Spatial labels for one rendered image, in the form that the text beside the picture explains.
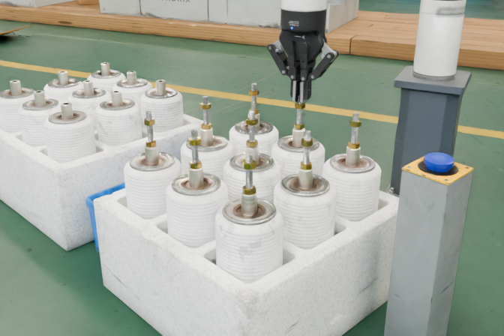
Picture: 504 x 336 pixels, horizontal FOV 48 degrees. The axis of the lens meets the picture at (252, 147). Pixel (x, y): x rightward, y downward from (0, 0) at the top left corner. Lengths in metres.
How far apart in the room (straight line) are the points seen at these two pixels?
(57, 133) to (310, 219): 0.57
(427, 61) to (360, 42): 1.54
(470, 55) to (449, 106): 1.45
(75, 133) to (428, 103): 0.75
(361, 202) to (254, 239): 0.24
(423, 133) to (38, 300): 0.86
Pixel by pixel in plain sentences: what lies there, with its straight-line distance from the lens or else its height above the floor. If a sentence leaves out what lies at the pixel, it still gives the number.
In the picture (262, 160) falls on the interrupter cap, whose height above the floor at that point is 0.25.
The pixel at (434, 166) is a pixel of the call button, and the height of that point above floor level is 0.32.
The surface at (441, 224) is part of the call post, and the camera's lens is 0.80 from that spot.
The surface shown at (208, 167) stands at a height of 0.23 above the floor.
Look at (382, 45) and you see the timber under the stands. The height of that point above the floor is 0.06.
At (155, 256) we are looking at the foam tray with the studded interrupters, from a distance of 0.89.
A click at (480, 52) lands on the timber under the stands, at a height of 0.07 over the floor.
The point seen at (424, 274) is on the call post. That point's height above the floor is 0.17.
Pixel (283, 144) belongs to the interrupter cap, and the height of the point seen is 0.25.
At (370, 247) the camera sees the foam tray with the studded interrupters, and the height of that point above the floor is 0.14.
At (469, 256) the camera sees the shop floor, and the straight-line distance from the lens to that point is 1.24.
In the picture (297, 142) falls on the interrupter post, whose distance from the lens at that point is 1.01.
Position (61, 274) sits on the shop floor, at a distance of 1.17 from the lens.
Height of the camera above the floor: 0.64
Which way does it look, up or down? 22 degrees down
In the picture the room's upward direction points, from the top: straight up
